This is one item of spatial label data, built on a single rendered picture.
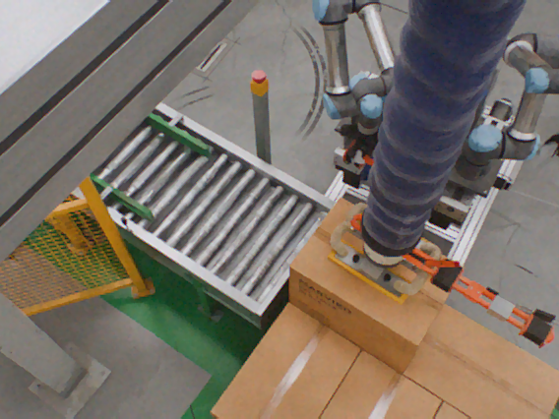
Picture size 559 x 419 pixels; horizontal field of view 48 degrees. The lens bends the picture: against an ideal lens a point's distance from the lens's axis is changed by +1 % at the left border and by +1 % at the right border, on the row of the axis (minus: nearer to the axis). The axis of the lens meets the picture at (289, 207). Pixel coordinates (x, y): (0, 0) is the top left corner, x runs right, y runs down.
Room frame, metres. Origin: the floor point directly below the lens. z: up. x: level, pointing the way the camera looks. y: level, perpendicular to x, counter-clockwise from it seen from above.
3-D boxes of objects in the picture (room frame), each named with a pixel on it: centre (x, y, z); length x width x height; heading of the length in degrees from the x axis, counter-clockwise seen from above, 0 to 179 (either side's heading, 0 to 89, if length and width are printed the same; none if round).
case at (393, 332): (1.03, -0.36, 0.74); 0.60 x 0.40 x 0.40; 56
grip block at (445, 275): (0.90, -0.57, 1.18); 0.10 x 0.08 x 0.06; 145
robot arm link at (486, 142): (1.46, -0.79, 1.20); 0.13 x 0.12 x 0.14; 87
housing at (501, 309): (0.77, -0.75, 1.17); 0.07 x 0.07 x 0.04; 55
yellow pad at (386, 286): (0.96, -0.32, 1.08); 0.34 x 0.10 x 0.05; 55
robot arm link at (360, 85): (1.52, -0.29, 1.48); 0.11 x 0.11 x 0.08; 15
